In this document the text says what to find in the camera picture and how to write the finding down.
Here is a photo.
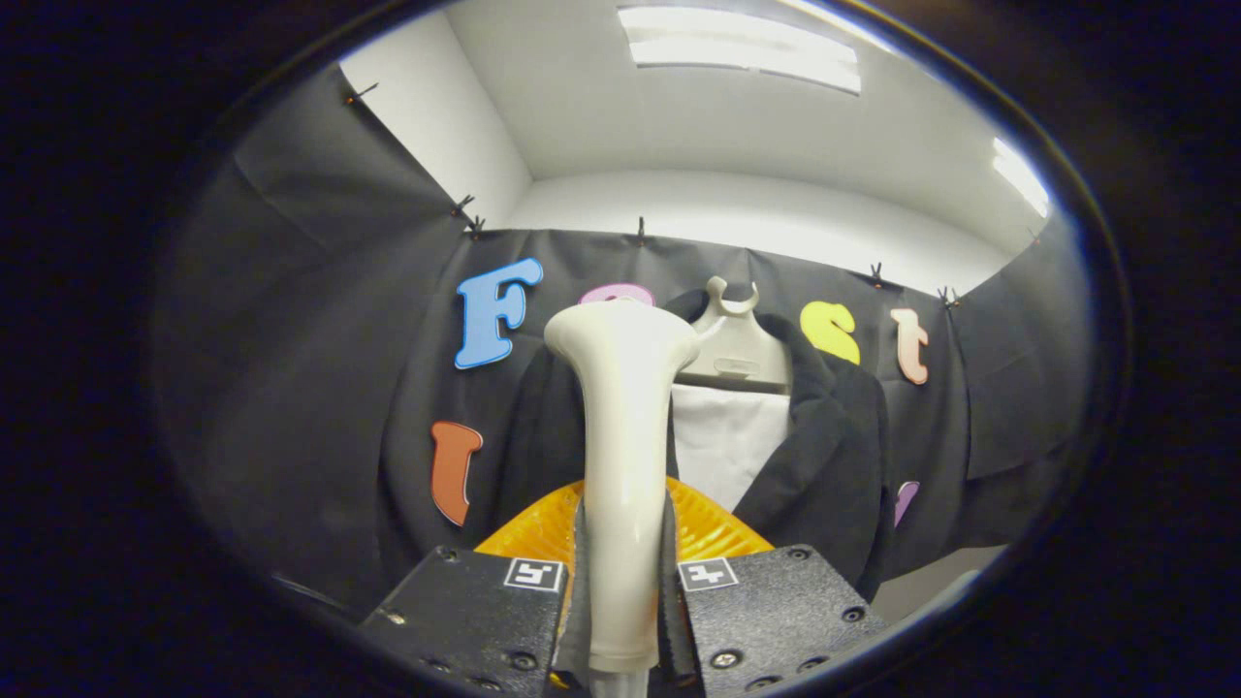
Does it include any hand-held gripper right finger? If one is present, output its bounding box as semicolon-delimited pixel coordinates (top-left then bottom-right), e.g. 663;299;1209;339
662;477;889;694

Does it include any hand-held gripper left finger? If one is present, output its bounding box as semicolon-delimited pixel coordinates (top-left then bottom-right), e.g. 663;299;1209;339
357;477;593;694

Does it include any white shirt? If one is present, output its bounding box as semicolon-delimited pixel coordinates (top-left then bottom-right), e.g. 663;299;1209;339
671;384;793;513

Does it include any white garment steamer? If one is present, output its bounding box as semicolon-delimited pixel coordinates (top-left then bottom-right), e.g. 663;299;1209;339
543;299;703;698

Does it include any black jacket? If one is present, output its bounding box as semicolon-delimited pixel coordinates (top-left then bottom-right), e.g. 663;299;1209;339
485;288;891;602

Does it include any white clothes hanger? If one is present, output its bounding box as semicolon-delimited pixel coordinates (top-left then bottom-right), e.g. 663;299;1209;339
679;276;793;394

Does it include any grey cabinet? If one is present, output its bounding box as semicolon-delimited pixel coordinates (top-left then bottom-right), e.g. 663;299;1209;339
873;545;1009;621

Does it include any black backdrop cloth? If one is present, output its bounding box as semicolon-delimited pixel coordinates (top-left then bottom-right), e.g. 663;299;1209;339
155;63;1093;621

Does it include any ceiling light panel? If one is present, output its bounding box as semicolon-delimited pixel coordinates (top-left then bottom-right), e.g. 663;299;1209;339
993;138;1051;218
619;5;862;95

